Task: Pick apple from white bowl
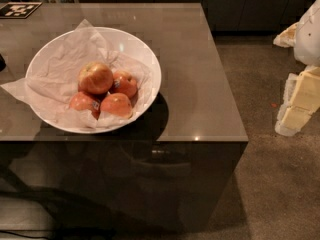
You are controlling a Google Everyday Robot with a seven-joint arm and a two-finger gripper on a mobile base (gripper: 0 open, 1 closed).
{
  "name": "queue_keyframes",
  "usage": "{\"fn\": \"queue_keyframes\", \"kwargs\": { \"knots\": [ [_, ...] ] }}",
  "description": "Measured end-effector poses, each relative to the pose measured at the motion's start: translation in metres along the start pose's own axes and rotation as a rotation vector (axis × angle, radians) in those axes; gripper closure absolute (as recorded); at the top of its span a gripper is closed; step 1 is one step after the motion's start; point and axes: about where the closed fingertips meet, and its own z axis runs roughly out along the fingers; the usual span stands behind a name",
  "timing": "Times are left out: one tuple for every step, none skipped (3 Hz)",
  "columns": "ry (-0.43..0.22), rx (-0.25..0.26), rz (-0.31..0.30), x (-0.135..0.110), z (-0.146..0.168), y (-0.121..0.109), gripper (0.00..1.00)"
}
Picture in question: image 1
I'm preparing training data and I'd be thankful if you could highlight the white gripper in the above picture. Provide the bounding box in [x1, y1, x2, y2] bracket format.
[273, 0, 320, 136]

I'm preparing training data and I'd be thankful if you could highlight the right rear red apple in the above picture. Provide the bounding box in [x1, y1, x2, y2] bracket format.
[109, 70, 138, 99]

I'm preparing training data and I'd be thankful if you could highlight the red apple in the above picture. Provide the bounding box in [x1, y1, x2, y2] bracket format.
[78, 62, 113, 95]
[100, 93, 133, 119]
[109, 70, 138, 99]
[69, 91, 100, 119]

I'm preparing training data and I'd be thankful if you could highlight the white bowl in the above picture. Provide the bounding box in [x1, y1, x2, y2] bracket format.
[25, 26, 163, 135]

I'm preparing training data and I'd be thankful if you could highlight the front right red apple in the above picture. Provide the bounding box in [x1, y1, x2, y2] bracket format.
[100, 93, 133, 119]

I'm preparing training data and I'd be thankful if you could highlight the top red apple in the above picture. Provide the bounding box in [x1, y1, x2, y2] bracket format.
[78, 62, 113, 95]

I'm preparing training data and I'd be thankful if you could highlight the front left red apple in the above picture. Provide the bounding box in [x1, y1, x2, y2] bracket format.
[69, 91, 100, 119]

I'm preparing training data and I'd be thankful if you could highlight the dark glass table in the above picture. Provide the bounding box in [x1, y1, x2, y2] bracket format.
[0, 4, 248, 235]

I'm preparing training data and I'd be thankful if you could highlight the white crumpled paper liner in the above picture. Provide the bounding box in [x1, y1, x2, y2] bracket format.
[0, 18, 153, 130]

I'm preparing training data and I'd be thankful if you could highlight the black white fiducial marker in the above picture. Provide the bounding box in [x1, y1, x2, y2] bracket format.
[0, 2, 42, 19]

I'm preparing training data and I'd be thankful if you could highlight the dark object at left edge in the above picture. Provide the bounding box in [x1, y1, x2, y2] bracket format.
[0, 54, 6, 72]

